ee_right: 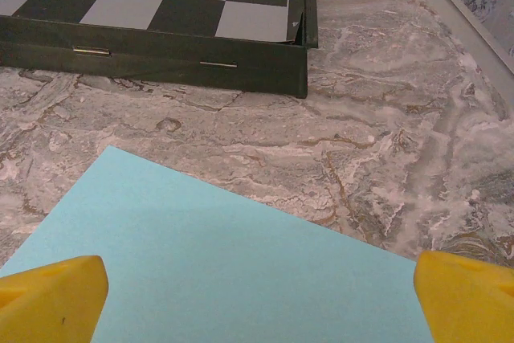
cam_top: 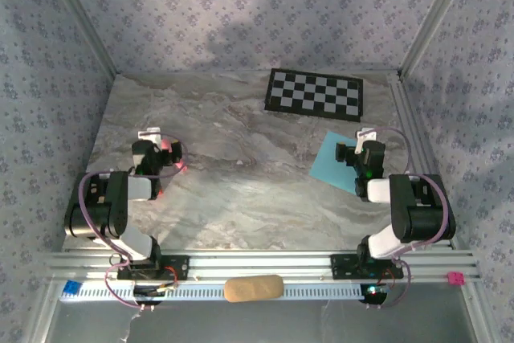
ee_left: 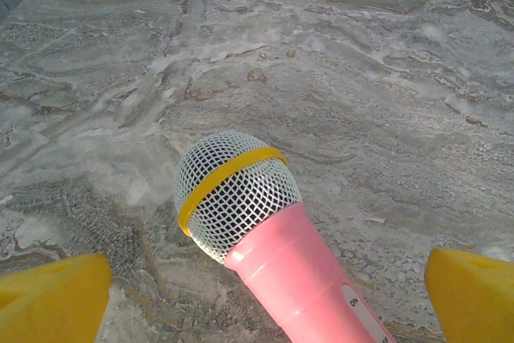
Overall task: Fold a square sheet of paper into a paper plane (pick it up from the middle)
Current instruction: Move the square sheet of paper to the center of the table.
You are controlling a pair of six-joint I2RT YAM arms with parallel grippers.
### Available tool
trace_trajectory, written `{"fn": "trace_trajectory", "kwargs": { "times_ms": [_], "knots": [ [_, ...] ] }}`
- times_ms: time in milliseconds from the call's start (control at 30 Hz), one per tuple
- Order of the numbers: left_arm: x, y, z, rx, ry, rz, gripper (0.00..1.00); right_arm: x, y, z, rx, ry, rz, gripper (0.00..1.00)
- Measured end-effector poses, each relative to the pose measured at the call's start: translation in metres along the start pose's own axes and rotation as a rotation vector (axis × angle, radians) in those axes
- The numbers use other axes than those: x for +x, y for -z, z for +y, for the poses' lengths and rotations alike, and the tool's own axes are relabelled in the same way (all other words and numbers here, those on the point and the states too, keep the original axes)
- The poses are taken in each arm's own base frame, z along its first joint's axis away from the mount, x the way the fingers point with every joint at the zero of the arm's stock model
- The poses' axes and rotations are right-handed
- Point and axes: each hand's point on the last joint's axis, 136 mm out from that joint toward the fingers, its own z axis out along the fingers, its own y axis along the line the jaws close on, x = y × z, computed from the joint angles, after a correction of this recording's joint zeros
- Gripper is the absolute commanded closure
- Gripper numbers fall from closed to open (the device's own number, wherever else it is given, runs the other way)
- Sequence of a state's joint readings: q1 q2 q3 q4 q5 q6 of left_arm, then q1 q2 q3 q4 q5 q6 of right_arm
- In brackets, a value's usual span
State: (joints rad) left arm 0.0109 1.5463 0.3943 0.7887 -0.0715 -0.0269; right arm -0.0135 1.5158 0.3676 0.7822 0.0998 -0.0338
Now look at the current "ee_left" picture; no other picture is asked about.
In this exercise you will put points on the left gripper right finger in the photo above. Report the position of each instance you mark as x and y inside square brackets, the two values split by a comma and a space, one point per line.
[470, 295]

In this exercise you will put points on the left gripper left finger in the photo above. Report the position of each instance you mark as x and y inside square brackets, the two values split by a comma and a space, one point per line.
[48, 299]

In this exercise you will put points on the pink toy microphone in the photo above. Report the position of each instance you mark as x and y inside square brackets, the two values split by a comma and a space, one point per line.
[265, 246]

